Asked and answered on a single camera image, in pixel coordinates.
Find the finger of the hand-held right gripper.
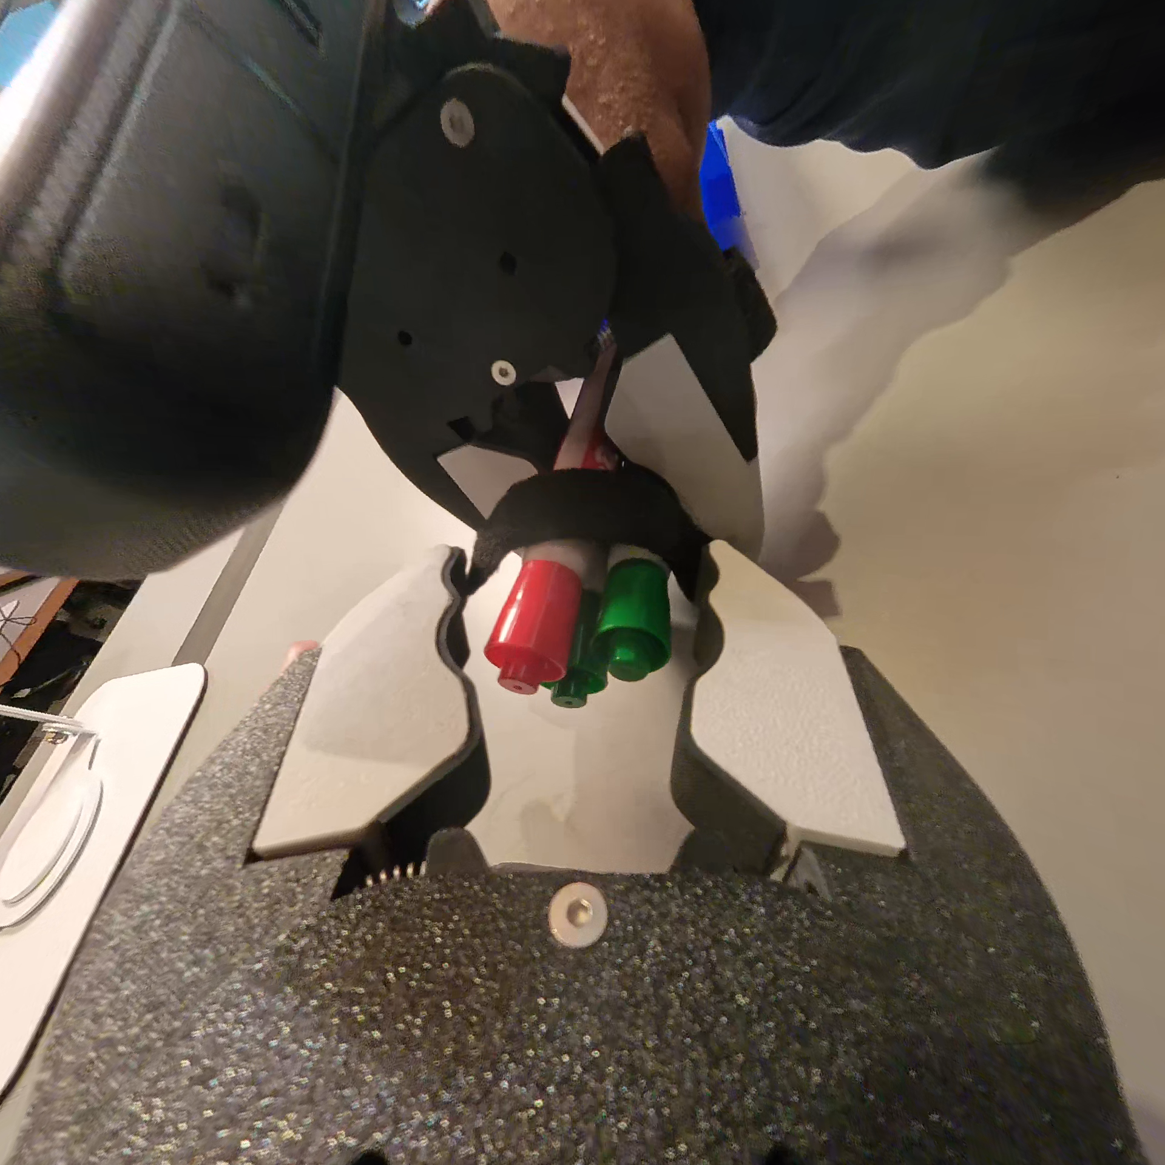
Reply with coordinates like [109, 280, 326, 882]
[609, 336, 770, 569]
[435, 435, 550, 530]

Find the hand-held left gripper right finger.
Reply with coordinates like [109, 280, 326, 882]
[668, 539, 908, 897]

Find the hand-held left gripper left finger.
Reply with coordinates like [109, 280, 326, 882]
[252, 546, 491, 879]

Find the thin black strap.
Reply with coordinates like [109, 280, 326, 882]
[463, 469, 707, 606]

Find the red dry erase marker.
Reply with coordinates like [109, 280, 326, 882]
[482, 552, 589, 699]

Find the green dry erase marker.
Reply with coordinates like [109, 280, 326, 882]
[592, 553, 677, 685]
[546, 634, 613, 711]

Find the blue plastic bin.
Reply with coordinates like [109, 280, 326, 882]
[699, 119, 760, 269]

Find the white stand base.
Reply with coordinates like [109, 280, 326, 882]
[0, 663, 209, 1097]

